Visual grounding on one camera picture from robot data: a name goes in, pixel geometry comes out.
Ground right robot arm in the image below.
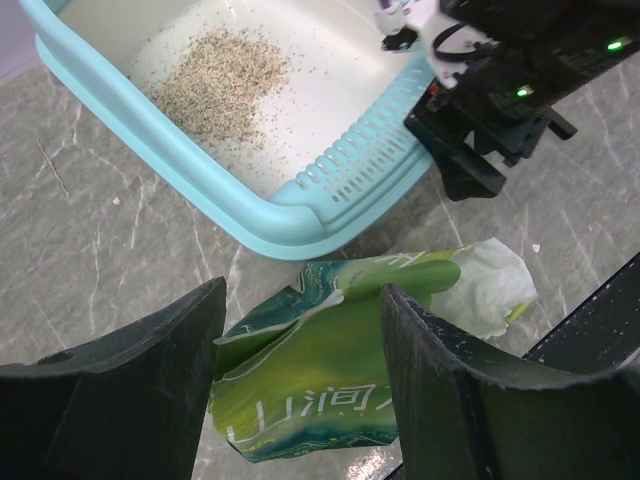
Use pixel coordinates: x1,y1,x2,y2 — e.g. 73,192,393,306
404,1,639,201

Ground green litter bag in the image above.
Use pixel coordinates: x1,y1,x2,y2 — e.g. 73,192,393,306
208,238,537,463

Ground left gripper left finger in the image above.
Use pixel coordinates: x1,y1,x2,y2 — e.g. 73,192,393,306
1,278,226,479

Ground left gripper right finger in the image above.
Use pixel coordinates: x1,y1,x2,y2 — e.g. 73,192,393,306
381,285,639,479

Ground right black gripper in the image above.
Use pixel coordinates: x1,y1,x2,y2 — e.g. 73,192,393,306
405,29,578,202

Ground scattered litter granules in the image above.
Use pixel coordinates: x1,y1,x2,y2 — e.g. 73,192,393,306
149,28,293,148

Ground teal litter box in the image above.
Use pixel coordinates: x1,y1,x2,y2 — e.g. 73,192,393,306
22,1,433,261

